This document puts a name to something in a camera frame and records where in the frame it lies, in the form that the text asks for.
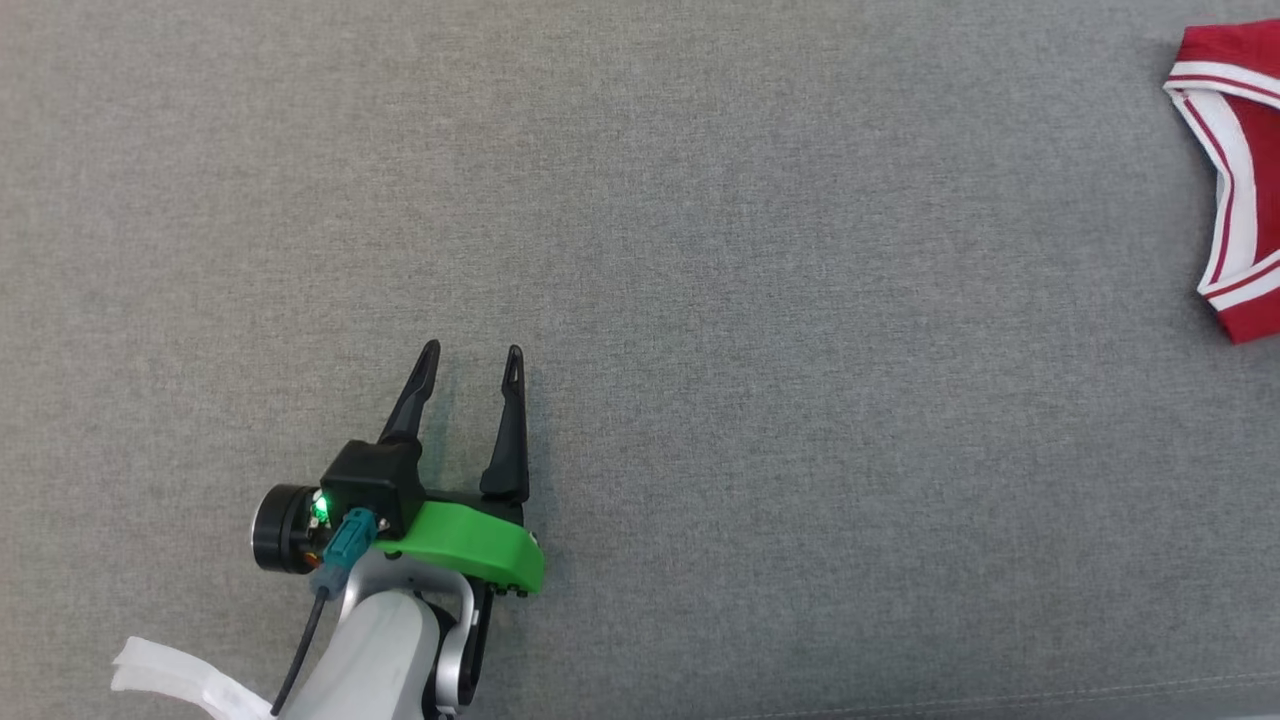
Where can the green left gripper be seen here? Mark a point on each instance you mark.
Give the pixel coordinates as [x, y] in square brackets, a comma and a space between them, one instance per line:
[470, 545]

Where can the red shirt with white sleeves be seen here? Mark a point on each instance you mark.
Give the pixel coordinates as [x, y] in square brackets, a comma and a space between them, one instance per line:
[1255, 130]

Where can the black round left wrist motor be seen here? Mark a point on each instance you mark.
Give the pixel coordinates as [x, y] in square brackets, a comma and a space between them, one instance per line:
[275, 530]

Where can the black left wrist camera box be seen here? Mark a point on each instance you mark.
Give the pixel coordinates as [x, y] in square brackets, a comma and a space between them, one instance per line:
[370, 480]

